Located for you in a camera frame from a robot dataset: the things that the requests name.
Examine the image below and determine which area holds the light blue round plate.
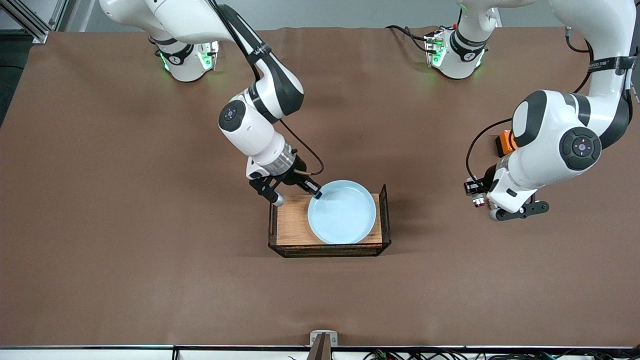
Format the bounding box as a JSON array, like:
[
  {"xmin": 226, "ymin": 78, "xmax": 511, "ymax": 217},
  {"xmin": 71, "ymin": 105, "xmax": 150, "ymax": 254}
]
[{"xmin": 307, "ymin": 179, "xmax": 377, "ymax": 245}]

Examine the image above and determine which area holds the orange block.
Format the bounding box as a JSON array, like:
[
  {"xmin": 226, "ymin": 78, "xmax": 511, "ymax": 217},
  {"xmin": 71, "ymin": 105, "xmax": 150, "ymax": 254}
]
[{"xmin": 495, "ymin": 129, "xmax": 519, "ymax": 157}]

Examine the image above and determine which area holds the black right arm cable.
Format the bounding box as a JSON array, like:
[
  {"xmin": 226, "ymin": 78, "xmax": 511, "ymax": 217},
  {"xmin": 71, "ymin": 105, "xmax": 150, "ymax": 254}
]
[{"xmin": 277, "ymin": 119, "xmax": 325, "ymax": 177}]

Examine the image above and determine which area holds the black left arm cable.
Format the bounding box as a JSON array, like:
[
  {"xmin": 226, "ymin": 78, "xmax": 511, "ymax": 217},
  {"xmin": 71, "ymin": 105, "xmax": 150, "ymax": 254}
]
[{"xmin": 465, "ymin": 27, "xmax": 596, "ymax": 183}]

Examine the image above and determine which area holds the black wire rack wooden board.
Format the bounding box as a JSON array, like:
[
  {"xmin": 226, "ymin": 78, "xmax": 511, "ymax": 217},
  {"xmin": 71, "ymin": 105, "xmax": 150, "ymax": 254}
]
[{"xmin": 268, "ymin": 184, "xmax": 392, "ymax": 259}]

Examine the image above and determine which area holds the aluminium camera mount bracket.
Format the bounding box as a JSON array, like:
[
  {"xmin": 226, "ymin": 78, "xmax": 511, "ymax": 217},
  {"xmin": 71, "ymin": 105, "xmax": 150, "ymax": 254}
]
[{"xmin": 306, "ymin": 330, "xmax": 339, "ymax": 360}]

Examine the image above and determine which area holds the black cable bundle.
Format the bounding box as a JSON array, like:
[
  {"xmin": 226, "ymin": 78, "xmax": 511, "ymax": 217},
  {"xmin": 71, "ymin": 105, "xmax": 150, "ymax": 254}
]
[{"xmin": 362, "ymin": 349, "xmax": 640, "ymax": 360}]

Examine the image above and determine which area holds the black arm base cable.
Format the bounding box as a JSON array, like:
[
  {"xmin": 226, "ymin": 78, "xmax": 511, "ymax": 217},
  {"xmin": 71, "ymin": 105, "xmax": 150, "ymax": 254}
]
[{"xmin": 385, "ymin": 25, "xmax": 432, "ymax": 53}]

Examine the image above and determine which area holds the aluminium frame profile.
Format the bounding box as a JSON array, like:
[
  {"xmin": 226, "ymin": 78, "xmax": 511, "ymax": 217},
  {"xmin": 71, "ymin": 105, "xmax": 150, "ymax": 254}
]
[{"xmin": 0, "ymin": 0, "xmax": 51, "ymax": 44}]

